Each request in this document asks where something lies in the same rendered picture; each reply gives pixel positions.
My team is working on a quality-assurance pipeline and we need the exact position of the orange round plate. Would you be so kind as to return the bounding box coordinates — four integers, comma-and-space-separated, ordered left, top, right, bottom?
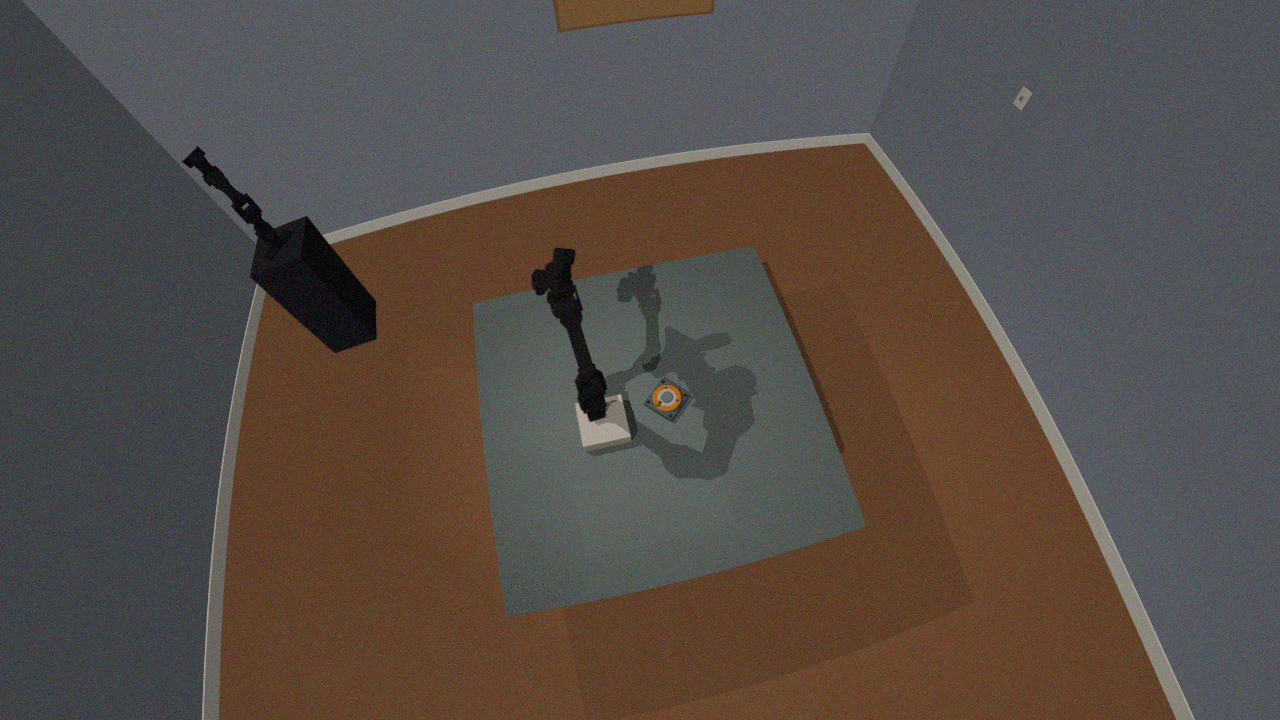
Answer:
653, 386, 681, 413

